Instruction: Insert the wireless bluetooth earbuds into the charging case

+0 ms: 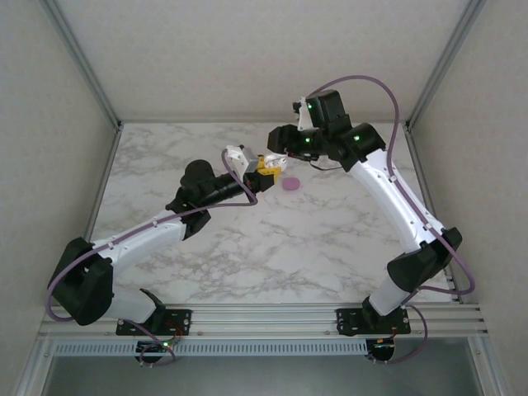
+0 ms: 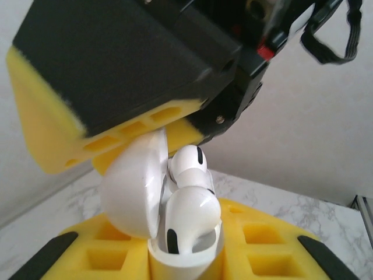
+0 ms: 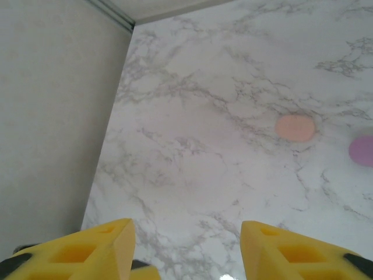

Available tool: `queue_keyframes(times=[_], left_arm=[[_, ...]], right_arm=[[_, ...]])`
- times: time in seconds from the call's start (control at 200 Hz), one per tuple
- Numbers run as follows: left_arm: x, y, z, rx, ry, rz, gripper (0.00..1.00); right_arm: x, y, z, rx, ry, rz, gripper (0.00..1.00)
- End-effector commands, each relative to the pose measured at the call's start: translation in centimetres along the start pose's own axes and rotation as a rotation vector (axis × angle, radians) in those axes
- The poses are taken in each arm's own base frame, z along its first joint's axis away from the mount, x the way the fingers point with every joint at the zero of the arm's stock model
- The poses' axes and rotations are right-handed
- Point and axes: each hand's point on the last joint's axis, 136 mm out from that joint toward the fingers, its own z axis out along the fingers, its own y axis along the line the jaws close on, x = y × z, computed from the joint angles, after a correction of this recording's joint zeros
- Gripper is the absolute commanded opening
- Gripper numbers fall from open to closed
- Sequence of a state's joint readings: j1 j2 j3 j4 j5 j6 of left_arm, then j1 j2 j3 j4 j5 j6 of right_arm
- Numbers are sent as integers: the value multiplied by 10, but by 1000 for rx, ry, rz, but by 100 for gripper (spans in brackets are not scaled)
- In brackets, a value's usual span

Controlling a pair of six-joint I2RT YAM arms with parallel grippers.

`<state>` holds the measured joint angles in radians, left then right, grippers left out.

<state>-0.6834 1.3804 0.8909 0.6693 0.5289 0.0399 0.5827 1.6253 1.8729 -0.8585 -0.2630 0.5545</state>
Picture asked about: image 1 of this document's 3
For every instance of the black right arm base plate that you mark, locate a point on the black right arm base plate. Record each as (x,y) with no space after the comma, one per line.
(348,321)

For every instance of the aluminium table side rail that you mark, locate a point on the aluminium table side rail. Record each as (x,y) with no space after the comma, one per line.
(421,165)
(101,173)

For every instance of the aluminium corner post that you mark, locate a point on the aluminium corner post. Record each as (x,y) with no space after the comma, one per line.
(444,62)
(84,62)

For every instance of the purple earbud charging case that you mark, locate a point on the purple earbud charging case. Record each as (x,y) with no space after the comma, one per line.
(290,183)

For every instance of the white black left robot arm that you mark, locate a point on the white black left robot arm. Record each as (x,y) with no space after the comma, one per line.
(136,243)

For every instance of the grey table back strip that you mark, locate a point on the grey table back strip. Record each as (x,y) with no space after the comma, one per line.
(185,121)

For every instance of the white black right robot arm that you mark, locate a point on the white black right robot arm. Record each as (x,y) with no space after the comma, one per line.
(396,202)

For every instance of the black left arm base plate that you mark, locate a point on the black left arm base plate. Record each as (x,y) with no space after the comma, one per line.
(181,319)

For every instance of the black controller board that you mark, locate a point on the black controller board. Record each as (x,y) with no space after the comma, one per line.
(152,348)
(383,348)

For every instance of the white earbud charging case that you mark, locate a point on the white earbud charging case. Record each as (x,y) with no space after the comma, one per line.
(277,158)

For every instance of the aluminium lower frame post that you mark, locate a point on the aluminium lower frame post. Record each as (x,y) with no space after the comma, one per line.
(484,367)
(35,367)

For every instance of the aluminium front rail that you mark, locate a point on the aluminium front rail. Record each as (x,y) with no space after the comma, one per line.
(264,319)

